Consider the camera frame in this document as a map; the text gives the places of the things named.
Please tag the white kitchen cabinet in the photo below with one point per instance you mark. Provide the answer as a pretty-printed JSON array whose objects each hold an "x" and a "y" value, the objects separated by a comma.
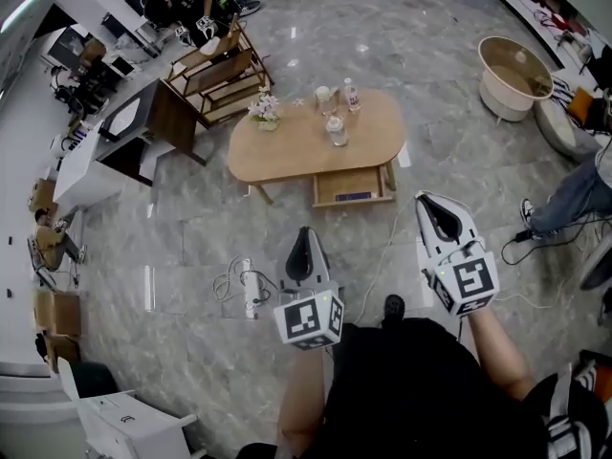
[{"x": 129, "y": 423}]

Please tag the person's right forearm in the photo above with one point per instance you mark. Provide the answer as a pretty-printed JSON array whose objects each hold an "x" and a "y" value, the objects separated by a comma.
[{"x": 497, "y": 352}]

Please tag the large cardboard box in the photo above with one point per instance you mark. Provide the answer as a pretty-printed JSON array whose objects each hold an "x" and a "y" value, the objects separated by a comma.
[{"x": 59, "y": 313}]

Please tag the pink flowers in pot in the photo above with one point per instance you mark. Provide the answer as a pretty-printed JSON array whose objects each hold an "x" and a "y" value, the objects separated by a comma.
[{"x": 264, "y": 110}]

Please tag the short glass jar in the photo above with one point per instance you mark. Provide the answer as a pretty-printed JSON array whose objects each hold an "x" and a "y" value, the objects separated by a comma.
[{"x": 337, "y": 132}]

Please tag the dark green bin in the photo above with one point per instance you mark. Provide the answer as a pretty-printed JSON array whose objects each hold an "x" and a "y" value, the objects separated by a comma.
[{"x": 95, "y": 380}]

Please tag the wooden shelf rack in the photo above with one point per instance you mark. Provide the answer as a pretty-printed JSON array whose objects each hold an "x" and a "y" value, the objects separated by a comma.
[{"x": 220, "y": 79}]

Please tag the striped throw blanket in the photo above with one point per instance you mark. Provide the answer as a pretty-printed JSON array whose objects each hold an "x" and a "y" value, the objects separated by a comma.
[{"x": 589, "y": 378}]

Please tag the white rectangular cabinet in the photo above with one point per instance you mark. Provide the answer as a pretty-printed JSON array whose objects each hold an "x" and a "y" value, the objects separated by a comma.
[{"x": 81, "y": 180}]

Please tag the orange cushion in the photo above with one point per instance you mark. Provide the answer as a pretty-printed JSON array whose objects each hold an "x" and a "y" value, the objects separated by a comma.
[{"x": 583, "y": 105}]

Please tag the dark wood cabinet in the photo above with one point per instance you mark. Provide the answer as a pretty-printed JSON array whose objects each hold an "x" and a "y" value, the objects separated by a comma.
[{"x": 172, "y": 117}]

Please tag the small cardboard box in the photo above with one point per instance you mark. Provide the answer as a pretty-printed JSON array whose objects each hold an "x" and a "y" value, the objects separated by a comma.
[{"x": 64, "y": 349}]

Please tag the dark blue book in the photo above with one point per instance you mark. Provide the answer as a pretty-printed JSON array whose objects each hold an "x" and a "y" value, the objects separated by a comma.
[{"x": 354, "y": 197}]

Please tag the wooden coffee table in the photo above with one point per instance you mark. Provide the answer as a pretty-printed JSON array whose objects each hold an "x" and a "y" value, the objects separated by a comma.
[{"x": 296, "y": 151}]

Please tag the grey round pouf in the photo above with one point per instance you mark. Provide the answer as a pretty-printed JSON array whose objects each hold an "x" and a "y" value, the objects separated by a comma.
[{"x": 564, "y": 132}]

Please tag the white oval tray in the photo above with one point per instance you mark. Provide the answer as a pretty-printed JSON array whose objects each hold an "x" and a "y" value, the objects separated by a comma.
[{"x": 124, "y": 115}]

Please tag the person's right black shoe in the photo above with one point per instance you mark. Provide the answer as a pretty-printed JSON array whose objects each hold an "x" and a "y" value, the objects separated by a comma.
[{"x": 394, "y": 308}]

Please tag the round white glass-top table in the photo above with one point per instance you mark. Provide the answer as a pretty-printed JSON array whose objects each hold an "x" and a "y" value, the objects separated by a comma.
[{"x": 511, "y": 65}]

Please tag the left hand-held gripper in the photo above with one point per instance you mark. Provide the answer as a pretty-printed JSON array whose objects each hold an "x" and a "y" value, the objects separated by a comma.
[{"x": 306, "y": 321}]

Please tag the white power strip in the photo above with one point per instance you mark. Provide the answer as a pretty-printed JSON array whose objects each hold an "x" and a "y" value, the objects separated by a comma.
[{"x": 251, "y": 287}]

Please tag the wooden drawer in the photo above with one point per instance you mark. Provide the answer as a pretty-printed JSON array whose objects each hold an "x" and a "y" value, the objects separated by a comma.
[{"x": 349, "y": 182}]

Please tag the plastic bottle red label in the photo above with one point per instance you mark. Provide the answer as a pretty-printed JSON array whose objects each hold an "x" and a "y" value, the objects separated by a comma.
[{"x": 352, "y": 96}]

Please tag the person's black clothes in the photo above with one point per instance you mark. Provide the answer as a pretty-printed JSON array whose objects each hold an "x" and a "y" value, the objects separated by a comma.
[{"x": 406, "y": 390}]

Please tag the person's left forearm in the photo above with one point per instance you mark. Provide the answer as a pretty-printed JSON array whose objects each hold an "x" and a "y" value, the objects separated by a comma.
[{"x": 301, "y": 395}]

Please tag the loose pink flower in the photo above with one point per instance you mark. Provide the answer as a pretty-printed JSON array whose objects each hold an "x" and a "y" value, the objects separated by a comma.
[{"x": 299, "y": 102}]

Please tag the black white striped cushion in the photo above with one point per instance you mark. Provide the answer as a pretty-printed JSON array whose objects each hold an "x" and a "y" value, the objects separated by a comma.
[{"x": 564, "y": 96}]

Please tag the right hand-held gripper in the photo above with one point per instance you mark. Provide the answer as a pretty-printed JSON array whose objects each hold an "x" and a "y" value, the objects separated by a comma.
[{"x": 468, "y": 280}]

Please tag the glass cup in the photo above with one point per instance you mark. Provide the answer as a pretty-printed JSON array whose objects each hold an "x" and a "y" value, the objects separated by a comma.
[{"x": 326, "y": 98}]

